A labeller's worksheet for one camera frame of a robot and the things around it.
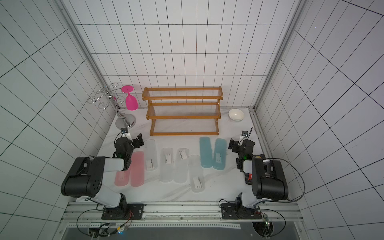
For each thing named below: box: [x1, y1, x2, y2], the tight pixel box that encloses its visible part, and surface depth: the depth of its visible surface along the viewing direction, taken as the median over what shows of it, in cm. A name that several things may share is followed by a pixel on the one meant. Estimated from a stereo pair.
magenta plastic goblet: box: [121, 85, 139, 111], surface depth 102 cm
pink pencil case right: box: [130, 151, 145, 187], surface depth 86 cm
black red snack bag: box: [244, 172, 253, 185], surface depth 85 cm
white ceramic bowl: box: [228, 108, 245, 121], surface depth 113 cm
